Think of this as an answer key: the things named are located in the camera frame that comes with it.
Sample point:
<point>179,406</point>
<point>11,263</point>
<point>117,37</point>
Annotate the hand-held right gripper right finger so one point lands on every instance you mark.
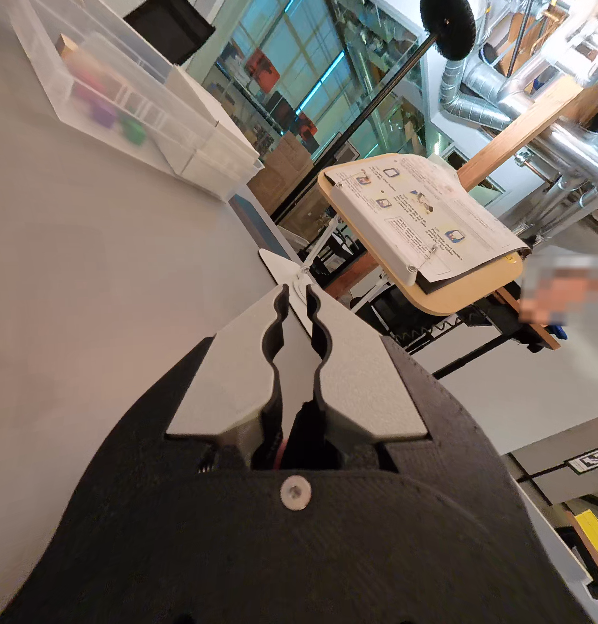
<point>372,385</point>

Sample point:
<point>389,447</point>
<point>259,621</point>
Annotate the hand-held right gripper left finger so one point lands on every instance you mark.
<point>221,385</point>

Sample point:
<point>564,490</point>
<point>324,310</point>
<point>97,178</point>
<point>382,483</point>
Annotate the red cube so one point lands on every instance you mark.
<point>92,73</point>

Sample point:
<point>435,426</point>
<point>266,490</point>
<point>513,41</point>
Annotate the clear plastic container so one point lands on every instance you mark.
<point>45,92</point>

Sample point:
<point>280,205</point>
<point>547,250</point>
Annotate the natural wooden cube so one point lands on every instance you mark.
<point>67,46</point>

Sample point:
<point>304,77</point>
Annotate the small white box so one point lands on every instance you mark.
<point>216,131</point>

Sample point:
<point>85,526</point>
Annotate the printed marker tag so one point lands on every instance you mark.
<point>591,459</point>

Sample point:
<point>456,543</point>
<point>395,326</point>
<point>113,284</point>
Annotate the clear plastic bin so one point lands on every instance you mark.
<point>557,560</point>

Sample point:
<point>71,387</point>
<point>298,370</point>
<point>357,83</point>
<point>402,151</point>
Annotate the yellow object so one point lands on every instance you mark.
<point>596,536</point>

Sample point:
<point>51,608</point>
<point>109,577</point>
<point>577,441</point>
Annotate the wooden beam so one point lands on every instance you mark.
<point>523,131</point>

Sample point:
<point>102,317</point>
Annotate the silver air ducts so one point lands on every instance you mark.
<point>498,97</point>

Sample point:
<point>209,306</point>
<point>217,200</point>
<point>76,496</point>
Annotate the black monitor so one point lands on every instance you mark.
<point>167,27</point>

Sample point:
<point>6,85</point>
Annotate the black stanchion pole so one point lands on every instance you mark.
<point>447,24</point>

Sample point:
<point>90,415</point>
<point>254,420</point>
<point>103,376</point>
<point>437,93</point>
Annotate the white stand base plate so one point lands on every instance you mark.
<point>279,265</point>

